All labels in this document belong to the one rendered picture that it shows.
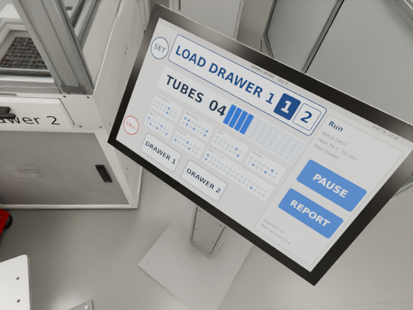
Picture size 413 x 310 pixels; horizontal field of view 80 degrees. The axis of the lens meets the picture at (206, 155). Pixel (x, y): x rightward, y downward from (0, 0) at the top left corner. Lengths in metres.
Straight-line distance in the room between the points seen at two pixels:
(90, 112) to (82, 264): 0.95
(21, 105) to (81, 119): 0.15
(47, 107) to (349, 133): 0.72
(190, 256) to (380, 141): 1.16
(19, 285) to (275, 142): 0.66
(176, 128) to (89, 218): 1.18
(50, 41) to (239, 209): 0.53
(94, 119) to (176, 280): 0.92
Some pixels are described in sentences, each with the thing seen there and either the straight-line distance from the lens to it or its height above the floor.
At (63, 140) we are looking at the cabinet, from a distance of 0.99.
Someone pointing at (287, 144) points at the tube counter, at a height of 1.11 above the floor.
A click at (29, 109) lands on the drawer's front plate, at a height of 0.90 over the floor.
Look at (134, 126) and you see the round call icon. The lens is 0.56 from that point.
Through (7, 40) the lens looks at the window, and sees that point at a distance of 0.74.
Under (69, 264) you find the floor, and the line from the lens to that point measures 1.57.
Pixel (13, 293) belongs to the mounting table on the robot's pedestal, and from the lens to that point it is 0.79.
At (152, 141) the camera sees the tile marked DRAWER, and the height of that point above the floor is 1.01.
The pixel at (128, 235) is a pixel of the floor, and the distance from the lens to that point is 1.52.
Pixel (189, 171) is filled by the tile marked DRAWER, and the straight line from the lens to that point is 0.50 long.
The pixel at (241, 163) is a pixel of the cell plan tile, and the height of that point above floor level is 1.06.
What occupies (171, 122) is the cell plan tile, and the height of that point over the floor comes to 1.06.
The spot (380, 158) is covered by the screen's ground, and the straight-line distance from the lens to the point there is 0.46.
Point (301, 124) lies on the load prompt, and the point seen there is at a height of 1.14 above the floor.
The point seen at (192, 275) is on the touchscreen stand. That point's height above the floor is 0.04.
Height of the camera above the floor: 1.45
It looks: 57 degrees down
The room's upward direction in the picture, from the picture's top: 9 degrees clockwise
